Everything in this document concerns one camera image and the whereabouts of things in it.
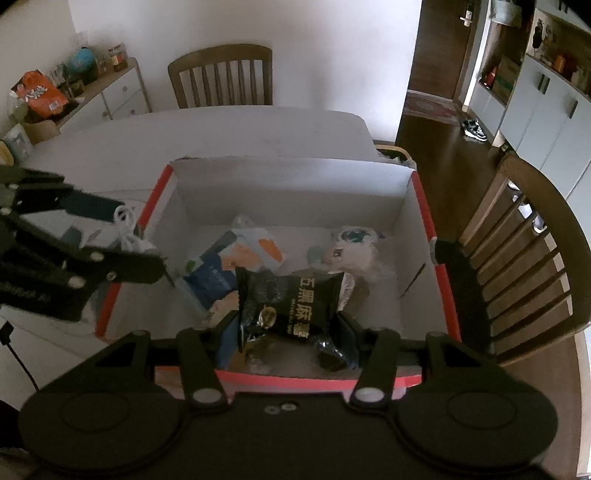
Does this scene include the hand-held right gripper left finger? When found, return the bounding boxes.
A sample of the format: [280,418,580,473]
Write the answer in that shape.
[60,311,241,409]

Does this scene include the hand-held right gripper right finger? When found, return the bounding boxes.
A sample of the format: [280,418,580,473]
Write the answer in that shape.
[337,313,519,409]

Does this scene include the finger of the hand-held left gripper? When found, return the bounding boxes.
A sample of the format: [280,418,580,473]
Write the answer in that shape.
[9,226,168,296]
[14,170,127,224]

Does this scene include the white blue snack packet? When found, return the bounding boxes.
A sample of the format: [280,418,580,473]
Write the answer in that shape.
[182,215,283,315]

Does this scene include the black snack packet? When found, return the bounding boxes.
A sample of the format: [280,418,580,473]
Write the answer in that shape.
[235,267,358,372]

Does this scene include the clear bun packet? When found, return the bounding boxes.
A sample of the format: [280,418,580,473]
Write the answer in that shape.
[307,226,386,282]

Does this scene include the red cardboard box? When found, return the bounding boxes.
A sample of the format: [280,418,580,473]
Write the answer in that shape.
[95,157,462,388]

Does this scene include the white desktop table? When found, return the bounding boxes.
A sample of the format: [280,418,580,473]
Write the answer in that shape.
[0,107,423,416]

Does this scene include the white canister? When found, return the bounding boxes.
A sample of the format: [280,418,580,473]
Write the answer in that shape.
[2,124,35,162]

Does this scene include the white sideboard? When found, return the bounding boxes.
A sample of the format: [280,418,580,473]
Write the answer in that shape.
[28,58,153,139]

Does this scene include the orange snack bag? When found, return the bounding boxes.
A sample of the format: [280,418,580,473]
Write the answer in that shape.
[11,70,68,117]

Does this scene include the blue globe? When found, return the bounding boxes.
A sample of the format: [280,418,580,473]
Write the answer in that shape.
[69,46,95,77]

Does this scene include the brown glass jar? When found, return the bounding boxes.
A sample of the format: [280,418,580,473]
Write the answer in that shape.
[108,44,129,72]

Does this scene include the wooden chair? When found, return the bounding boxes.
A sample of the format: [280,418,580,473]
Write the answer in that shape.
[167,44,274,110]
[434,156,586,367]
[373,144,417,169]

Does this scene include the pair of sneakers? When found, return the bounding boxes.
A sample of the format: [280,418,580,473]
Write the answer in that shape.
[461,117,489,141]

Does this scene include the patterned rug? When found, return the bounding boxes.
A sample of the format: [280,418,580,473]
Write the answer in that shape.
[403,90,462,124]

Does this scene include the brown door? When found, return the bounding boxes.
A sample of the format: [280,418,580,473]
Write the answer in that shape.
[450,0,485,100]

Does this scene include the hanging tote bag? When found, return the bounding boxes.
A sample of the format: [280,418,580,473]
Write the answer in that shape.
[489,0,525,26]

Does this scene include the black cable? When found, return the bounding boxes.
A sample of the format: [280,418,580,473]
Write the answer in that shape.
[0,323,40,393]

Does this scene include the white wall cabinet unit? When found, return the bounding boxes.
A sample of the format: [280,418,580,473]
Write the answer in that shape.
[466,0,591,204]

